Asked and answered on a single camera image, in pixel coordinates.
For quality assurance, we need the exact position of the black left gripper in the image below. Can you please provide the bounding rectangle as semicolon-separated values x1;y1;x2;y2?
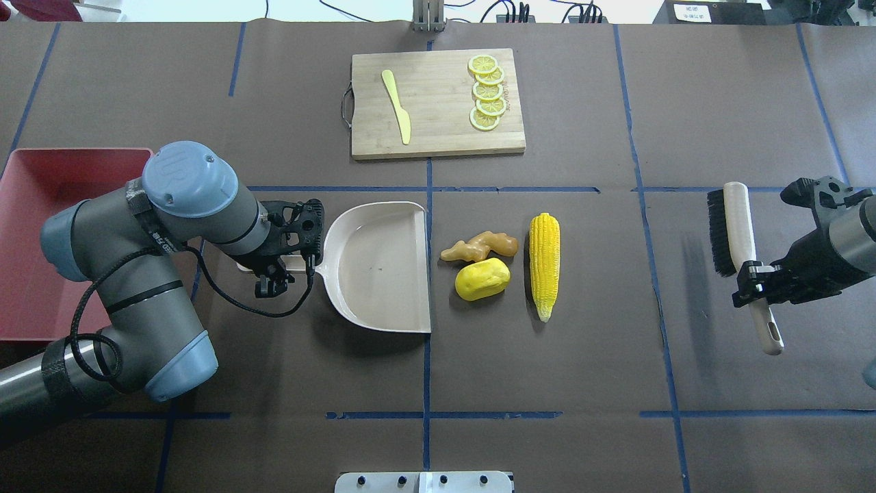
237;233;294;299

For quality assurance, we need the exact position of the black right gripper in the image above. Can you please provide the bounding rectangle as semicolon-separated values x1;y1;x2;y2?
732;230;856;307

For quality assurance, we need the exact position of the beige hand brush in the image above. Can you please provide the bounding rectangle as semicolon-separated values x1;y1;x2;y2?
707;181;784;355

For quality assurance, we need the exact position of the beige plastic dustpan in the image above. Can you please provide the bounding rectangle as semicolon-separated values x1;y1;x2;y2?
236;201;433;334

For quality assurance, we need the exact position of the yellow toy corn cob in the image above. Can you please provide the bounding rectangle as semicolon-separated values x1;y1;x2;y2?
529;212;561;323

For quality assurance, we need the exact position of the yellow toy potato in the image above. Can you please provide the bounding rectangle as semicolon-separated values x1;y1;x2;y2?
454;258;512;302

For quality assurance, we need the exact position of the tan toy ginger root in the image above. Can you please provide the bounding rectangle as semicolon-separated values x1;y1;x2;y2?
440;231;519;262

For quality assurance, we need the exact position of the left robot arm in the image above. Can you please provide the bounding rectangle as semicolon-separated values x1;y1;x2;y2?
2;141;322;446

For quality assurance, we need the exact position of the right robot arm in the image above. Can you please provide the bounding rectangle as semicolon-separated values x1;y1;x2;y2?
725;190;875;307

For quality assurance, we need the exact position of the pink plastic bin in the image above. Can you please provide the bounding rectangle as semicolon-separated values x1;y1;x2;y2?
1;149;153;344

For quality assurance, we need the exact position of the yellow plastic knife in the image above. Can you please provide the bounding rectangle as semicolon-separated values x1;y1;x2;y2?
381;69;412;144

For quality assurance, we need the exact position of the wooden cutting board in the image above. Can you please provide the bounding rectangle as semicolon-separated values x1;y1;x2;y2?
351;48;528;160

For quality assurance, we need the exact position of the black box white label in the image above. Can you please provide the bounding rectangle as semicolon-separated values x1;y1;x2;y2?
652;1;767;25

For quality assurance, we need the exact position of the lemon slice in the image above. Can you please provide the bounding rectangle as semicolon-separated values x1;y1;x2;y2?
472;81;504;102
474;66;506;86
469;108;501;131
475;97;508;116
468;54;500;76

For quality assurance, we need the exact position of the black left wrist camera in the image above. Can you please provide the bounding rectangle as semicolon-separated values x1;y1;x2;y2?
257;199;325;266

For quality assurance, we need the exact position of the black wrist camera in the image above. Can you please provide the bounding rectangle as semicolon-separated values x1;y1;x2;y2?
257;199;325;266
780;177;875;229

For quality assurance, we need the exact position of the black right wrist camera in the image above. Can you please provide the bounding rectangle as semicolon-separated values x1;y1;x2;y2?
780;177;875;229

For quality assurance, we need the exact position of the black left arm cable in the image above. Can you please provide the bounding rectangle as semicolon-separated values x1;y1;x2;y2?
70;245;317;394

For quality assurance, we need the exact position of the metal base plate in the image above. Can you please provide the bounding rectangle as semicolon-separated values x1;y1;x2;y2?
334;470;515;492

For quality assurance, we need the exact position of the aluminium frame post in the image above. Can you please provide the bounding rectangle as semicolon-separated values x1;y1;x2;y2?
412;0;446;32

